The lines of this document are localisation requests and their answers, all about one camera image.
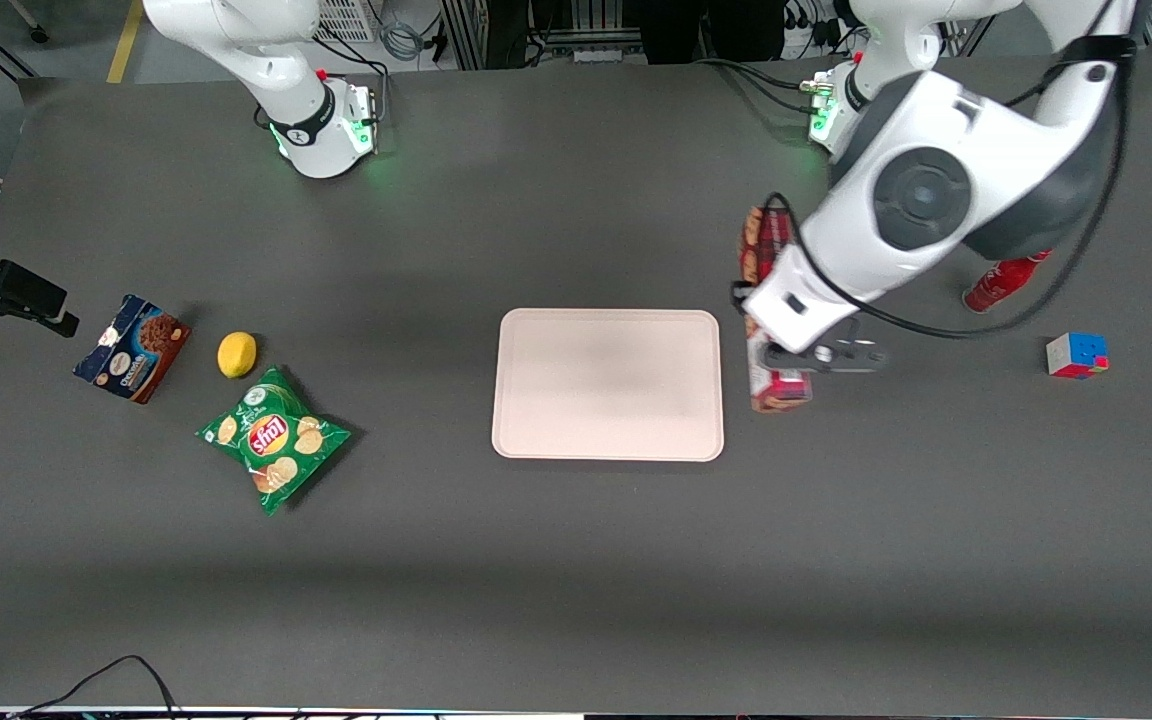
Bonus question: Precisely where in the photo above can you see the white perforated box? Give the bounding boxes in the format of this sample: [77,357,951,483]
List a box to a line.
[314,0,379,44]

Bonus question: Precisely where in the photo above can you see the beige plastic tray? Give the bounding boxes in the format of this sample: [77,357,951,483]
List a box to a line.
[491,307,726,463]

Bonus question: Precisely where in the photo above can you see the yellow lemon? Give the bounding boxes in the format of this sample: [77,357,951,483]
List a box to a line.
[216,331,259,380]

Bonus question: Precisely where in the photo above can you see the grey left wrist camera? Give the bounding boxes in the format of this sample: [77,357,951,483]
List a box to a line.
[762,338,889,376]

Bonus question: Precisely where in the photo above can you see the blue chocolate cookie box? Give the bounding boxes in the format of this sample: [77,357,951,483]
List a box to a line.
[73,294,192,405]

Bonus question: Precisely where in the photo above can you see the black right arm base cables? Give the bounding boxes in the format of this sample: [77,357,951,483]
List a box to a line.
[254,28,393,133]

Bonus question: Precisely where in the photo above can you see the black table edge cable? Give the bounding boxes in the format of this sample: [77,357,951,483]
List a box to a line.
[8,654,183,720]

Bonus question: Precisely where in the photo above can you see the red soda bottle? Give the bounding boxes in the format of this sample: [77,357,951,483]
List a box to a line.
[963,250,1054,315]

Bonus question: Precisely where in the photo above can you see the black arm base cables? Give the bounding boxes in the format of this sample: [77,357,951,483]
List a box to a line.
[694,56,837,117]
[254,28,393,133]

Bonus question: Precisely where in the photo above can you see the grey coiled cable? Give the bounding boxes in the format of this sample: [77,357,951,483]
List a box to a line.
[379,14,425,63]

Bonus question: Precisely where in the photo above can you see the green chips bag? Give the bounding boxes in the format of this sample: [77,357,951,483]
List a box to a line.
[195,366,353,517]

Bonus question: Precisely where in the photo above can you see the colourful puzzle cube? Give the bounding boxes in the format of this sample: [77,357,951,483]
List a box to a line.
[1046,331,1110,380]

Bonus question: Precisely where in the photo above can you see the aluminium equipment frame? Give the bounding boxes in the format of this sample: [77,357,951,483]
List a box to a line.
[439,0,674,71]

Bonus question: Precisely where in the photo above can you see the red tartan cookie box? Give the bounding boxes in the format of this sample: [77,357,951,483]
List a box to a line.
[740,205,817,414]

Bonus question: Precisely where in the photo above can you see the black left arm base cables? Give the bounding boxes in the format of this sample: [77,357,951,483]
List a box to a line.
[694,56,837,117]

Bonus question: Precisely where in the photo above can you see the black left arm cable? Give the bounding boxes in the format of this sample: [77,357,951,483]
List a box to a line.
[760,34,1139,342]

